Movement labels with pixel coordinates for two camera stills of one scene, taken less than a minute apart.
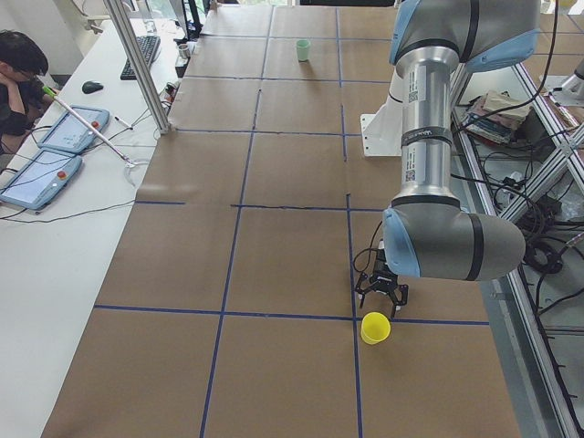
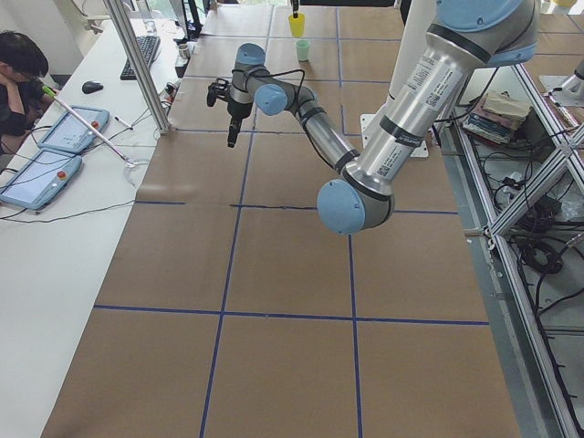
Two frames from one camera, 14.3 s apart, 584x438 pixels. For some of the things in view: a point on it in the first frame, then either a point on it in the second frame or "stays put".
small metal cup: [183, 51] stays put
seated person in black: [24, 63] stays put
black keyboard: [149, 45] stays put
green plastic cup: [303, 46] stays put
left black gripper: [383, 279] -> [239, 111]
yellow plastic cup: [375, 328] -> [297, 25]
